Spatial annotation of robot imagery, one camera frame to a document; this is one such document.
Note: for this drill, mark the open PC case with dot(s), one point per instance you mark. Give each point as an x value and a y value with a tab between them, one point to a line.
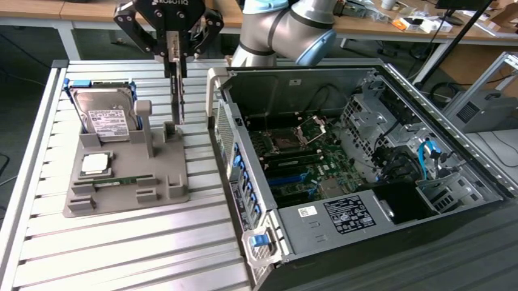
259	97

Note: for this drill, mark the black monitor with stand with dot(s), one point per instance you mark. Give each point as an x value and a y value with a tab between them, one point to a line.
451	18

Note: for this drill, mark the cluttered wooden desk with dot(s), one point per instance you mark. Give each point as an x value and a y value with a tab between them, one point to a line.
404	34

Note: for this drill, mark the brown cardboard piece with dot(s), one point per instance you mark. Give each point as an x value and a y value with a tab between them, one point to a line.
506	15

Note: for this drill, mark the grey computer tower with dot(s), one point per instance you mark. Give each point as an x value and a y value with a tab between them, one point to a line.
488	115

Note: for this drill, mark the white cup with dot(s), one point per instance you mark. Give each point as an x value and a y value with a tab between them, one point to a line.
388	3

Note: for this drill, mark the green RAM stick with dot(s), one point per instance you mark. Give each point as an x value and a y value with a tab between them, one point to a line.
114	181

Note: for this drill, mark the aluminium profile frame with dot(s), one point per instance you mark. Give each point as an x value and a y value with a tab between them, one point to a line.
502	62

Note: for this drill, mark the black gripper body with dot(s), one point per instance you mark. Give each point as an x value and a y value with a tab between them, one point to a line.
170	13

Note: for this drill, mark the silver CPU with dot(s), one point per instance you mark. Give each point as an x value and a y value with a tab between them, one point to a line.
94	163

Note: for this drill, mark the graphics card with metal bracket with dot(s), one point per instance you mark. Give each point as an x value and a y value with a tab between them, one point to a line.
177	97

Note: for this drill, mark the metal socket cover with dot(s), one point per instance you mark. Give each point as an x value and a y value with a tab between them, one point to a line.
313	127

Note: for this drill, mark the white flat box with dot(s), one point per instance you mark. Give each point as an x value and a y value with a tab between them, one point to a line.
433	26

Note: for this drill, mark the grey chipset heat sink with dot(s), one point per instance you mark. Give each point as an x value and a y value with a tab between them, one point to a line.
333	187

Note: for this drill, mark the wooden desk with grey legs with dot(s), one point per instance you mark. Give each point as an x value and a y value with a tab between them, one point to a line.
40	12

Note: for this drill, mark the blue case latch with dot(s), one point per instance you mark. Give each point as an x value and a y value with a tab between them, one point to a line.
259	241

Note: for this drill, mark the green motherboard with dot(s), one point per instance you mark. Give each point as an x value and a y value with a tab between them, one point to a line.
339	157

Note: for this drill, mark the black slanted pole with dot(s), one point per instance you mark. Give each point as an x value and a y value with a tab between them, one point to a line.
454	42

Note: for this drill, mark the metal drive cage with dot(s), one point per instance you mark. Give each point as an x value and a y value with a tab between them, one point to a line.
363	115

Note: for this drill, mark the grey power supply unit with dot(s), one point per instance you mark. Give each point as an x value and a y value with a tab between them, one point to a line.
315	230

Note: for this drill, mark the blue expansion slot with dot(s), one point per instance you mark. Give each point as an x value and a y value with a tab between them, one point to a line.
283	181

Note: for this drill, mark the hard disk with blue carrier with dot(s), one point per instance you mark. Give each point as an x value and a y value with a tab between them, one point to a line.
100	106

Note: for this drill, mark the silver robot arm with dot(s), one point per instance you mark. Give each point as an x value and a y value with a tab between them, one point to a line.
283	27

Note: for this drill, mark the metal disk bay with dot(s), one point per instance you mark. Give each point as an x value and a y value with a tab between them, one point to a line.
444	194

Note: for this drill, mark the orange and white box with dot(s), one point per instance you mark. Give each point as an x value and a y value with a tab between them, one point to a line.
400	23

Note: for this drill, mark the grey parts rack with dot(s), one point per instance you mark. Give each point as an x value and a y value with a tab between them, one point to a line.
117	200

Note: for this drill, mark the black RAM slot bank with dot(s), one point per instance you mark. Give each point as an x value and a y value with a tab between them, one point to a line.
279	121
291	162

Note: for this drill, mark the CPU socket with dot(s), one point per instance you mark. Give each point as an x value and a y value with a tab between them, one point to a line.
287	141

